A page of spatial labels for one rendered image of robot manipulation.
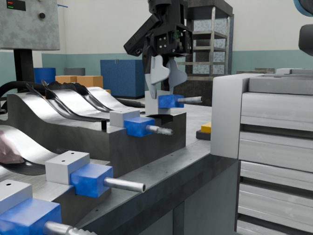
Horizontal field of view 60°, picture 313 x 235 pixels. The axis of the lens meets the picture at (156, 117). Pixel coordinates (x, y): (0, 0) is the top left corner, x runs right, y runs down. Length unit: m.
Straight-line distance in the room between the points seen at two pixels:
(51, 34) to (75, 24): 8.25
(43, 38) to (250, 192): 1.24
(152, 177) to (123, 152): 0.07
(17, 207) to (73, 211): 0.09
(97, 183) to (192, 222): 0.47
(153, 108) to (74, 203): 0.30
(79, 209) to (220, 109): 0.23
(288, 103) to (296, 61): 6.69
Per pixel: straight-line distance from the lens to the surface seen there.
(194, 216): 0.79
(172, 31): 0.59
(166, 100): 0.59
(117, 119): 0.52
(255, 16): 7.13
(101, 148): 0.50
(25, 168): 0.47
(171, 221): 0.69
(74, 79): 5.89
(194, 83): 4.60
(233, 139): 0.31
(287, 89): 0.31
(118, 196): 0.45
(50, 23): 1.44
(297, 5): 0.96
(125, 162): 0.52
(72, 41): 9.74
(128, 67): 7.67
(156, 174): 0.53
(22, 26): 1.37
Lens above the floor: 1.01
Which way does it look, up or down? 11 degrees down
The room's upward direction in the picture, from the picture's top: straight up
